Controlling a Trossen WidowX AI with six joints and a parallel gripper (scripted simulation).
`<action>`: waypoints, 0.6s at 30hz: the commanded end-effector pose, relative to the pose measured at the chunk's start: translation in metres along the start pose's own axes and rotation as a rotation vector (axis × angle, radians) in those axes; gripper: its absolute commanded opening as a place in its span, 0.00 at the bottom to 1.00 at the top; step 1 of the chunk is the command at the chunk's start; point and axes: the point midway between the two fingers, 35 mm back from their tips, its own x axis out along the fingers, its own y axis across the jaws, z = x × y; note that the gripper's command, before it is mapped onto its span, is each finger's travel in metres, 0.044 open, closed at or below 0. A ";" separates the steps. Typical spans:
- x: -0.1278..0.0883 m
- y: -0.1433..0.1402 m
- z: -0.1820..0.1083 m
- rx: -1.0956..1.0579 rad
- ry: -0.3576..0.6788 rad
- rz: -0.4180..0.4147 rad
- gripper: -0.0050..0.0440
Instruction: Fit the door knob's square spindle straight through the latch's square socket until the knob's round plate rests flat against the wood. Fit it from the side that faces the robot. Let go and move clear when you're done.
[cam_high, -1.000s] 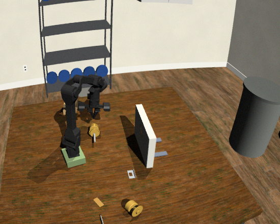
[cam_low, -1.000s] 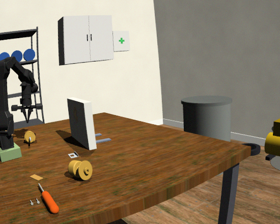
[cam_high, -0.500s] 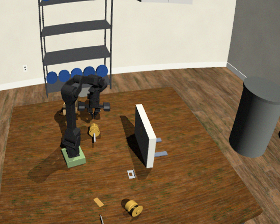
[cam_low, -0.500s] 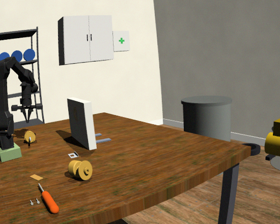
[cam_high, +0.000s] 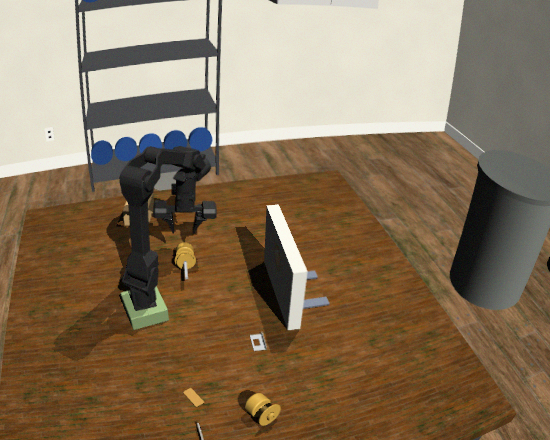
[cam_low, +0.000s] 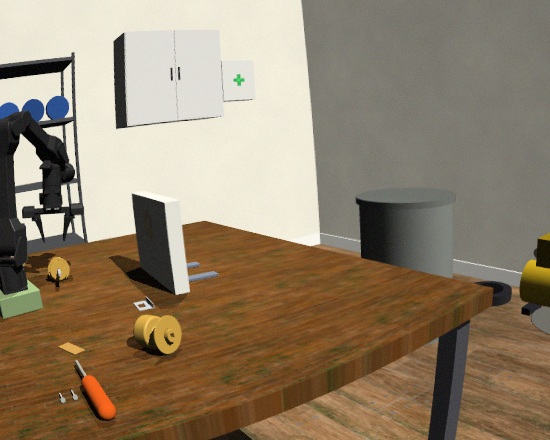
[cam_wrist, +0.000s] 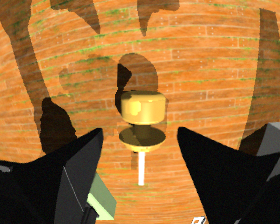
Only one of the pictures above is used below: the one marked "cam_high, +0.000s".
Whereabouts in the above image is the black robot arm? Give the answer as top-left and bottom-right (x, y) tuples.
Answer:
(120, 146), (211, 311)

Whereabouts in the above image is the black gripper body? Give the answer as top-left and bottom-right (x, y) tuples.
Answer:
(153, 190), (217, 219)

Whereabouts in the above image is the tan cardboard box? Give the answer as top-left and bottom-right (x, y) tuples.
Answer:
(123, 193), (154, 226)

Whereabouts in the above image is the brass door knob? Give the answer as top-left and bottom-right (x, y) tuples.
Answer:
(175, 243), (196, 279)
(245, 393), (281, 426)

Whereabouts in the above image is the tan flat rectangular plate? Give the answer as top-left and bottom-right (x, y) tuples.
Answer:
(183, 388), (205, 407)

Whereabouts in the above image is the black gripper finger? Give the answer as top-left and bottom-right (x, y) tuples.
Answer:
(163, 214), (174, 234)
(193, 212), (207, 234)

